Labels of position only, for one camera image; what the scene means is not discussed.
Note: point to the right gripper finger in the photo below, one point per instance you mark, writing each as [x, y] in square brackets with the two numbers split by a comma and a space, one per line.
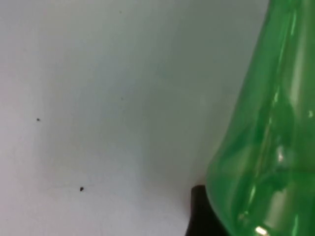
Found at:
[201, 216]

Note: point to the green plastic bottle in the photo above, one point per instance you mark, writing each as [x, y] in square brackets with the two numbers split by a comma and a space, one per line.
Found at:
[265, 137]

